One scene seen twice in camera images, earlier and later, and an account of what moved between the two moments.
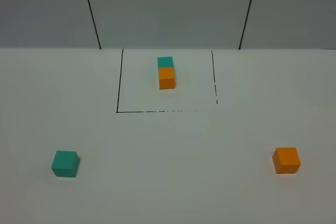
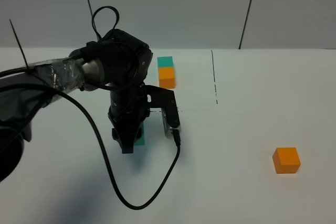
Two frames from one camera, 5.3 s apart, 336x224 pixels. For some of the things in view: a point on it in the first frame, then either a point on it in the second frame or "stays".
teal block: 65,163 -> 141,141
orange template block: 166,77 stays
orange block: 286,160 stays
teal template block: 165,62 stays
